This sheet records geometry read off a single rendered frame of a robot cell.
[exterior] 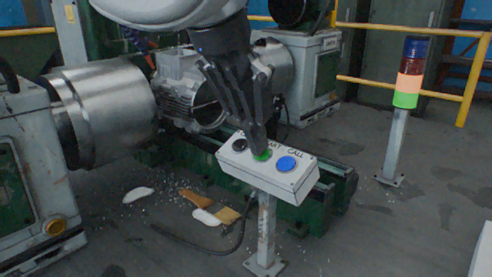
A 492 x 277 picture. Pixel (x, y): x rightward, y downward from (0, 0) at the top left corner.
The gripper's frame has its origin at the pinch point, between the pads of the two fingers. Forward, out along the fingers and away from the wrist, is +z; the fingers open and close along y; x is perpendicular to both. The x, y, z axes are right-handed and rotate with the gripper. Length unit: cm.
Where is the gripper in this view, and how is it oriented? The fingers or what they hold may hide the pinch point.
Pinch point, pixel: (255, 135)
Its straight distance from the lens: 52.0
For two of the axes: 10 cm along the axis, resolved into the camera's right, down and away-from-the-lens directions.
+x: -6.1, 6.5, -4.6
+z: 2.7, 7.1, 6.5
